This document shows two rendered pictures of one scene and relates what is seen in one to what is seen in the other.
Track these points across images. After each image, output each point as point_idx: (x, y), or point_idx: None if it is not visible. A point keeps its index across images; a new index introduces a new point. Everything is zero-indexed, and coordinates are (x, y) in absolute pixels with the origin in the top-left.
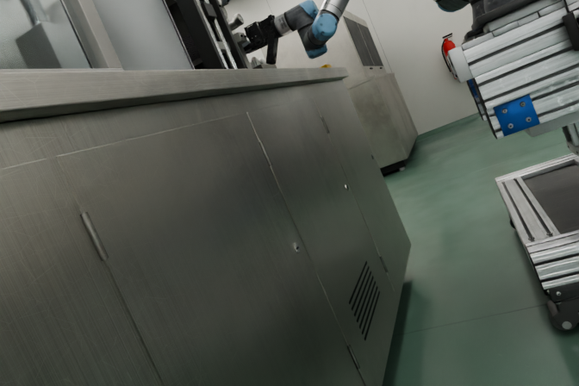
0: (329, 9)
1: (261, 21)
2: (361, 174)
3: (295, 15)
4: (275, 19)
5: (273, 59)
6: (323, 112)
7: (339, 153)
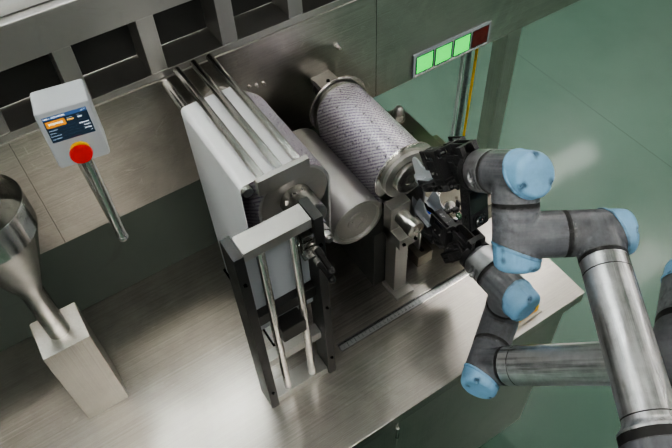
0: (501, 377)
1: (462, 225)
2: (450, 426)
3: (490, 294)
4: (470, 258)
5: (451, 262)
6: (412, 416)
7: (405, 442)
